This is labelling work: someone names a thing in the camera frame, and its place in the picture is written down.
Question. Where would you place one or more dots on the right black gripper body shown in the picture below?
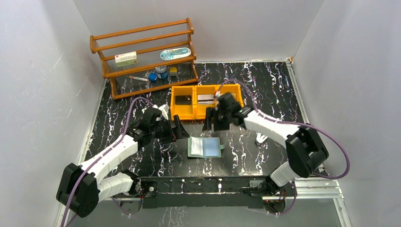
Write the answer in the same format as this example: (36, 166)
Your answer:
(222, 114)

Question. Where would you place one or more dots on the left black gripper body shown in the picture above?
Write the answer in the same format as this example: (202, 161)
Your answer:
(170, 131)

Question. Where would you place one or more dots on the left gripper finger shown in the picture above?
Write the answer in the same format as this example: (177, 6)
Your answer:
(166, 139)
(179, 131)

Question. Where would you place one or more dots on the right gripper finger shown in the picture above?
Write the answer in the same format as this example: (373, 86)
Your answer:
(221, 123)
(209, 119)

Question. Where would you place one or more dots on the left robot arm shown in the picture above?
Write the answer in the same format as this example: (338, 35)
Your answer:
(103, 166)

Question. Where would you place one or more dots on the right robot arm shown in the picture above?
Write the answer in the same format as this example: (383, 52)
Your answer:
(305, 148)

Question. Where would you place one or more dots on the silver card in bin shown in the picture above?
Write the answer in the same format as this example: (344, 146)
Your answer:
(205, 99)

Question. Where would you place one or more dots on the white card in holder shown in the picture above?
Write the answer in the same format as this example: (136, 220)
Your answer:
(196, 146)

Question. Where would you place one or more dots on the black card in bin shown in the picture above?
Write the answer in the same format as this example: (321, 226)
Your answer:
(183, 100)

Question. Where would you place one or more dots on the yellow three-compartment bin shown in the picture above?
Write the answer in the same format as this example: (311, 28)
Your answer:
(196, 111)

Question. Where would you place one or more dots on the small white clip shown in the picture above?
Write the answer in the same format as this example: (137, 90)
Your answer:
(260, 139)

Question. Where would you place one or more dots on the white tube stick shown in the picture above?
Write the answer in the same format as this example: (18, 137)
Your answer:
(139, 78)

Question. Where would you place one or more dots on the blue small cube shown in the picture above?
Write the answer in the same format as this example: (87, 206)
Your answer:
(152, 77)

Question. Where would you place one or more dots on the yellow small box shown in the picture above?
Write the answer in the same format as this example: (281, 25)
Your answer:
(173, 71)

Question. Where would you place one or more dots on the wooden three-tier shelf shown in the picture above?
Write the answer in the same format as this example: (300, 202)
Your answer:
(148, 42)

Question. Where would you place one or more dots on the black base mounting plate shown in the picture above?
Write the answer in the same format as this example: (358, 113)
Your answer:
(229, 191)

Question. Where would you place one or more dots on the white medicine box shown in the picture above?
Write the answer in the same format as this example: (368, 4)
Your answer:
(126, 59)

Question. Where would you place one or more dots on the blue oval packaged item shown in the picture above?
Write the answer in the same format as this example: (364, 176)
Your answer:
(172, 54)

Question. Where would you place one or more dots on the aluminium frame rail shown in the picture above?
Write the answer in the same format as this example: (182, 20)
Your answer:
(311, 188)

